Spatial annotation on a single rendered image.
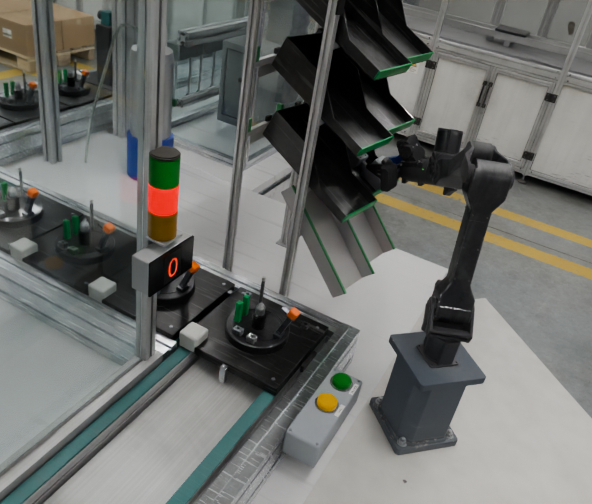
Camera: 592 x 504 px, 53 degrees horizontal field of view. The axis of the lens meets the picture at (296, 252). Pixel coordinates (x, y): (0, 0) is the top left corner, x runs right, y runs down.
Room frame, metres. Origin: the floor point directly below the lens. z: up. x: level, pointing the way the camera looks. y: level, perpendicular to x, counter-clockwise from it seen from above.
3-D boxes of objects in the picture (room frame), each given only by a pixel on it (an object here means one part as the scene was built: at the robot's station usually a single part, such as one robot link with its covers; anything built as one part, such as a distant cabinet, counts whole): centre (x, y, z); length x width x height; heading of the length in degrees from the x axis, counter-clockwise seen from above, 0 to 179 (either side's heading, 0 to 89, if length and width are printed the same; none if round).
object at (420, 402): (0.92, -0.31, 0.96); 0.15 x 0.15 x 0.20; 23
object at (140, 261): (0.87, 0.24, 1.29); 0.12 x 0.05 x 0.25; 157
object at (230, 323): (1.00, 0.05, 0.98); 0.14 x 0.14 x 0.02
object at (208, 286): (1.10, 0.29, 1.01); 0.24 x 0.24 x 0.13; 67
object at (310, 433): (0.84, -0.11, 0.93); 0.21 x 0.07 x 0.06; 157
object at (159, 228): (0.87, 0.24, 1.28); 0.05 x 0.05 x 0.05
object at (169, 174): (0.87, 0.24, 1.38); 0.05 x 0.05 x 0.05
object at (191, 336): (0.95, 0.18, 0.97); 0.05 x 0.05 x 0.04; 67
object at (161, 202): (0.87, 0.24, 1.33); 0.05 x 0.05 x 0.05
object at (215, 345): (1.00, 0.05, 0.96); 0.24 x 0.24 x 0.02; 67
